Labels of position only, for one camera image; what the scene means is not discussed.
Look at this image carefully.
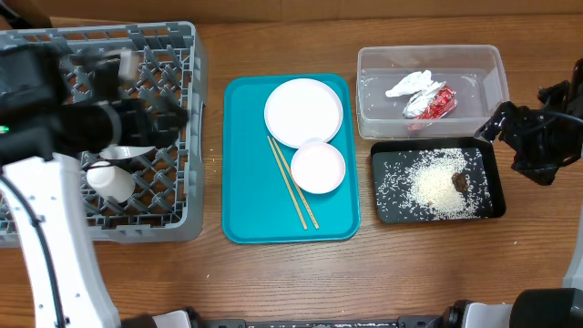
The clear plastic waste bin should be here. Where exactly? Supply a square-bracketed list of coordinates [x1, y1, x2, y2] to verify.
[356, 45, 509, 140]

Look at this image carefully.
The brown food scrap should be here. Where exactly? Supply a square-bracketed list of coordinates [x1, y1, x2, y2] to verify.
[452, 172, 469, 192]

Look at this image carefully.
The white paper cup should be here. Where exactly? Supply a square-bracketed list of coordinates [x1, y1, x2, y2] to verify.
[87, 161, 136, 203]

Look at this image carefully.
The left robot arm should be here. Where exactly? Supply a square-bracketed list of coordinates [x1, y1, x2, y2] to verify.
[1, 44, 189, 327]

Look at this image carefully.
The black food waste tray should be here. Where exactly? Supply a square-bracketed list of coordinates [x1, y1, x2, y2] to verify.
[371, 137, 506, 224]

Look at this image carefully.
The white rice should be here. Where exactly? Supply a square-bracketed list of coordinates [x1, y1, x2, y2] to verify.
[373, 148, 493, 223]

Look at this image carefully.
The pink small bowl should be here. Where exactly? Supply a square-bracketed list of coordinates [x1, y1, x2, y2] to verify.
[291, 142, 346, 194]

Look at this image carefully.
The teal plastic serving tray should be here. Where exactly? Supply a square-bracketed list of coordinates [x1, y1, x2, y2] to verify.
[222, 73, 361, 244]

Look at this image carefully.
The white tissue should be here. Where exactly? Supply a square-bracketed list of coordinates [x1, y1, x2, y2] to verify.
[385, 70, 445, 103]

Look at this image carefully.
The grey plastic dish rack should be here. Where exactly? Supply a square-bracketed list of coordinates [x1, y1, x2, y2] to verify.
[1, 21, 208, 243]

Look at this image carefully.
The wooden chopstick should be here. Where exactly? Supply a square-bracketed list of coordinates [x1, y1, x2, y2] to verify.
[270, 136, 320, 230]
[266, 135, 308, 231]

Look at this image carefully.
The red snack wrapper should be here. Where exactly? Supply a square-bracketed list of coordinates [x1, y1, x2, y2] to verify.
[404, 82, 457, 120]

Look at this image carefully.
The grey bowl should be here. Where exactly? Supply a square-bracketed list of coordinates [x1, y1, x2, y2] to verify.
[99, 146, 155, 160]

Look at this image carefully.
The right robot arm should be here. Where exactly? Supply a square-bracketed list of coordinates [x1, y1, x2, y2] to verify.
[426, 60, 582, 328]

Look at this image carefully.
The large white round plate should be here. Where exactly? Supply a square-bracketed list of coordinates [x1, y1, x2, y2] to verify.
[264, 78, 343, 149]

